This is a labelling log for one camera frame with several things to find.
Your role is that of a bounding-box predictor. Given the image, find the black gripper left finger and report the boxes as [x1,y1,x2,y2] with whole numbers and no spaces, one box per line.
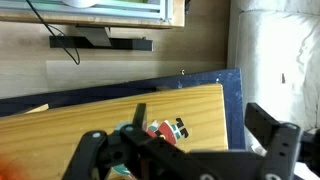
[61,103,214,180]

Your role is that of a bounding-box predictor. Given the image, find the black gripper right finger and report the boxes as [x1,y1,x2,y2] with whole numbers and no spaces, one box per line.
[244,102,320,180]

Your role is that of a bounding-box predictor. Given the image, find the Santa Claus sticker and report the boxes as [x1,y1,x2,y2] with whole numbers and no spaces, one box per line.
[145,117,190,147]

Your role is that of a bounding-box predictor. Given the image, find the wooden table top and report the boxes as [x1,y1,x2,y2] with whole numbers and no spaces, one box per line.
[0,68,247,151]

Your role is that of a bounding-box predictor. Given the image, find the white fabric sofa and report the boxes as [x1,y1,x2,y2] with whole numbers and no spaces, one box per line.
[227,0,320,180]

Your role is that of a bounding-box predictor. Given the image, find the black floor base bar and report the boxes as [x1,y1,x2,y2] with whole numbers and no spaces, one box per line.
[49,34,154,52]

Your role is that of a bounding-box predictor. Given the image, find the grey metal bracket plate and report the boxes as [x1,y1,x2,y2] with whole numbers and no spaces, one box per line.
[75,25,113,48]

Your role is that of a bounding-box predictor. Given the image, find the thin black cable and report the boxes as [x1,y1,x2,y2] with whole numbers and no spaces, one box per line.
[25,0,81,66]

